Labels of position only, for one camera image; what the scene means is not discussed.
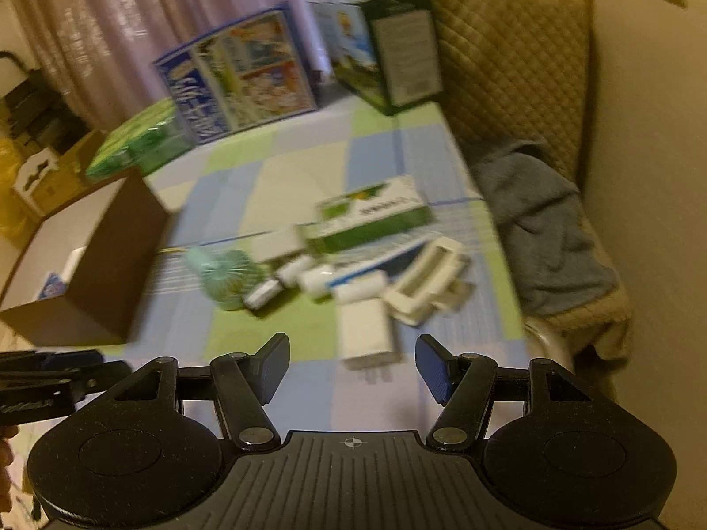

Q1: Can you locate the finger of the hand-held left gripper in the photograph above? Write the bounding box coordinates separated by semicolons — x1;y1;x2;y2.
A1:
0;349;133;398

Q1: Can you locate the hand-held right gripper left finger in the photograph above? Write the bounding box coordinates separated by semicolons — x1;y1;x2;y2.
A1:
110;333;292;451

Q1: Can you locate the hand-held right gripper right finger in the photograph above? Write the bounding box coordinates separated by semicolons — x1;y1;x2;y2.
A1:
414;334;603;450

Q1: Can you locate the white plastic clip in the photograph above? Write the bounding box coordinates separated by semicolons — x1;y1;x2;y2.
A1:
407;236;471;289
383;277;477;326

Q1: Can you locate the white bottle dark band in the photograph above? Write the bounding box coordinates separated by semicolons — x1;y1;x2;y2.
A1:
242;279;288;311

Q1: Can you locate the white charger plug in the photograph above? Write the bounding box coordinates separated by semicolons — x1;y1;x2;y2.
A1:
336;298;397;386

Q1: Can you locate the white squeeze tube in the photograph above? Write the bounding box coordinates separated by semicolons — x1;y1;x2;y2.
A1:
334;273;388;306
301;264;340;303

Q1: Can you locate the small white bottle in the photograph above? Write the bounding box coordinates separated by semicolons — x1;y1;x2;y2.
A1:
276;257;315;288

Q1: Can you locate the mint handheld fan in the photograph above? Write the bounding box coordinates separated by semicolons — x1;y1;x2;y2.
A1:
185;247;256;313

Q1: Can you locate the brown cardboard box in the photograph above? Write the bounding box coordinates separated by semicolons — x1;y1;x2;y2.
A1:
0;168;183;346

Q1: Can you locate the green medicine box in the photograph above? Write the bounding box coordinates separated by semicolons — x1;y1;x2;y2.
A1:
314;174;435;256

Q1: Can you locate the person's left hand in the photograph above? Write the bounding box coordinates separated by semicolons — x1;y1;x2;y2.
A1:
0;437;15;511

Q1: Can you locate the grey cloth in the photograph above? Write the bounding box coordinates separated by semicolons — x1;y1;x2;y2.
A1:
474;140;620;319

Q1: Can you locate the plaid tablecloth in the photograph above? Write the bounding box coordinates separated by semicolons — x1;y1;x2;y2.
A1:
122;93;527;437

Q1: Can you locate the cardboard carton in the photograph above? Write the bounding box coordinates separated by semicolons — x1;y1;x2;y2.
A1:
11;129;110;217

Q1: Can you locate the green drink carton pack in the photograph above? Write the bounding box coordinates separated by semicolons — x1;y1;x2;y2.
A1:
85;96;190;180

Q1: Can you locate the dark shelf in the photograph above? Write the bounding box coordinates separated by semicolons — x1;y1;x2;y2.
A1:
0;51;74;149

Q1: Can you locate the blue milk carton case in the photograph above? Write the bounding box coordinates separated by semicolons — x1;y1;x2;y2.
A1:
153;1;319;148

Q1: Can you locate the beige quilted chair cover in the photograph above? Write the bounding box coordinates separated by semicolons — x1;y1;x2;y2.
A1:
430;0;635;379

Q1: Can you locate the green cow milk case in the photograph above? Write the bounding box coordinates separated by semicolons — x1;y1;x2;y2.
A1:
306;0;446;117

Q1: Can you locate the pink curtain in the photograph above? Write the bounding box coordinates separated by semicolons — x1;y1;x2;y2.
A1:
0;0;383;125

